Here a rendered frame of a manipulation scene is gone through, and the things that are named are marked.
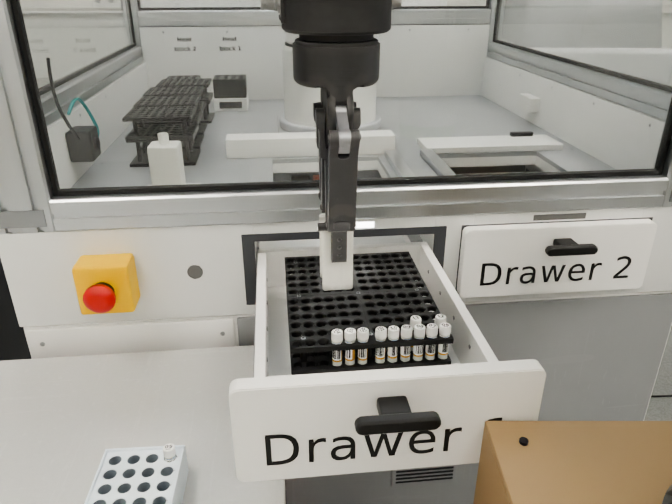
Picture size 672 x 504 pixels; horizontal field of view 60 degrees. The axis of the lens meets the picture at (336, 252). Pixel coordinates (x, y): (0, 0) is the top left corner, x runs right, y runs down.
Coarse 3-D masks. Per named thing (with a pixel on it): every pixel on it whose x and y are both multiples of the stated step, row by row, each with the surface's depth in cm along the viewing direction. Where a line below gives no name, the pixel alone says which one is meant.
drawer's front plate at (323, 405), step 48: (240, 384) 51; (288, 384) 51; (336, 384) 51; (384, 384) 52; (432, 384) 52; (480, 384) 53; (528, 384) 54; (240, 432) 52; (288, 432) 53; (336, 432) 54; (480, 432) 56; (240, 480) 55
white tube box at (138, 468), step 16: (128, 448) 62; (144, 448) 62; (160, 448) 62; (176, 448) 62; (112, 464) 62; (128, 464) 60; (144, 464) 60; (160, 464) 60; (176, 464) 60; (96, 480) 58; (112, 480) 58; (128, 480) 58; (144, 480) 58; (160, 480) 58; (176, 480) 58; (96, 496) 57; (112, 496) 57; (128, 496) 57; (144, 496) 57; (160, 496) 57; (176, 496) 57
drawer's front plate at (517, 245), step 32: (512, 224) 84; (544, 224) 84; (576, 224) 84; (608, 224) 84; (640, 224) 85; (480, 256) 84; (512, 256) 85; (544, 256) 85; (576, 256) 86; (608, 256) 86; (640, 256) 87; (480, 288) 86; (512, 288) 87; (544, 288) 88; (576, 288) 88; (608, 288) 89
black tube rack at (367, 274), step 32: (384, 256) 82; (288, 288) 73; (320, 288) 73; (352, 288) 73; (384, 288) 74; (416, 288) 73; (288, 320) 71; (320, 320) 66; (352, 320) 66; (384, 320) 67; (320, 352) 65
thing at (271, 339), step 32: (288, 256) 85; (416, 256) 87; (256, 288) 78; (448, 288) 74; (256, 320) 67; (448, 320) 73; (256, 352) 61; (288, 352) 71; (448, 352) 71; (480, 352) 62
